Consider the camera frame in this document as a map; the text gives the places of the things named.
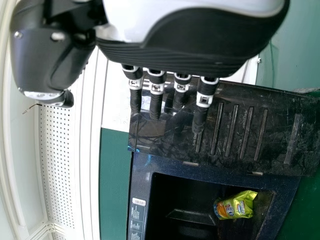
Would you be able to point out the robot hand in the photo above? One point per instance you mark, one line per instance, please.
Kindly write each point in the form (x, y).
(190, 35)

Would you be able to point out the black oven with glass door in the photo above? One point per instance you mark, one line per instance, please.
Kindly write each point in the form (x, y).
(250, 140)

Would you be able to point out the yellow-green biscuit packet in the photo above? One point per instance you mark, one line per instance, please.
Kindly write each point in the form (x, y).
(236, 206)

